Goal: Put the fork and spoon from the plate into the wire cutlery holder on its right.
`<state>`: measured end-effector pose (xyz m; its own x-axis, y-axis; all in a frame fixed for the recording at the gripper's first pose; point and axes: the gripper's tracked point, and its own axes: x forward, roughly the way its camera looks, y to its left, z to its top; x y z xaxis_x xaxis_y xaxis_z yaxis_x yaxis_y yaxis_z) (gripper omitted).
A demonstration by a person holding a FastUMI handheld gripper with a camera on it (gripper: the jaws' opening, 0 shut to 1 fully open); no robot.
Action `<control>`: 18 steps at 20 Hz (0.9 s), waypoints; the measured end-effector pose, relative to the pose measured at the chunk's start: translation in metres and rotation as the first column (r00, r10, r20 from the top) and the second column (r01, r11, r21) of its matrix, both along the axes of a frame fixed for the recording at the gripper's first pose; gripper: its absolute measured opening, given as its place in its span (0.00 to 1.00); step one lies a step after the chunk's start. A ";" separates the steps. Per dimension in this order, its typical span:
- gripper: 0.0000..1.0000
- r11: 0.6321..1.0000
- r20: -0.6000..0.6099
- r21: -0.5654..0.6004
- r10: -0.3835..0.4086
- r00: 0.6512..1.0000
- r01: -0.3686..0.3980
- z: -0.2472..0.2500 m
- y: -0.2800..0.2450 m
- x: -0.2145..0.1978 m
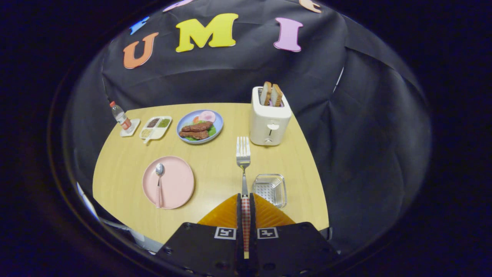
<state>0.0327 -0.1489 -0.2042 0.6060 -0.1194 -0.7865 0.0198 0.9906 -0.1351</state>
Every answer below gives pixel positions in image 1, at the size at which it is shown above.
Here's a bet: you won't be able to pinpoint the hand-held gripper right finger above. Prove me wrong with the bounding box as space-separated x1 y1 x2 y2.
249 194 341 277

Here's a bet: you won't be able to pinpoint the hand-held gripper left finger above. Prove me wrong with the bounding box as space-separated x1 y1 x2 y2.
156 194 244 277

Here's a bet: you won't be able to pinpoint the spoon with red checkered handle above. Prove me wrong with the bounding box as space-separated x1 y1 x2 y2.
155 163 165 209

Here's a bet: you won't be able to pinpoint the fork with red checkered handle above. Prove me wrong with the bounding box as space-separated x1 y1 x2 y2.
236 137 251 259

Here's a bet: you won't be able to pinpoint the clear drain basket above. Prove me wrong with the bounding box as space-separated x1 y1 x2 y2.
252 174 288 209

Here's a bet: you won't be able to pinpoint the pink plate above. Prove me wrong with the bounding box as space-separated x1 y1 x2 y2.
142 156 195 209

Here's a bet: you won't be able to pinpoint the brown steak piece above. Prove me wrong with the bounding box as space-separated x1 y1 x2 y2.
179 130 209 140
181 121 214 132

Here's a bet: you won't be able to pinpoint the green lettuce leaf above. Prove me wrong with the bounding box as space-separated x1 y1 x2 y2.
184 123 216 141

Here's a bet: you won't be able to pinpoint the white paper sheets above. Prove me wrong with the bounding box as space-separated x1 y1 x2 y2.
76 183 100 222

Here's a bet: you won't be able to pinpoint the white divided condiment tray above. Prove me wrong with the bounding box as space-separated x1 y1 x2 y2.
139 116 173 144

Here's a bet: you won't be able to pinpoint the white toaster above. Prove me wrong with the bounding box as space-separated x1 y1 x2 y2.
249 86 292 146

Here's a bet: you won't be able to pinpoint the blue plate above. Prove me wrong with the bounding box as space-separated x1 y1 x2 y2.
176 110 224 144

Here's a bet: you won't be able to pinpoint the white square coaster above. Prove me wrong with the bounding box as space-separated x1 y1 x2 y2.
120 118 141 137

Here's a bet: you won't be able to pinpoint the clear water bottle red cap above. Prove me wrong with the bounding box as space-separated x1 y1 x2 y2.
110 101 132 133

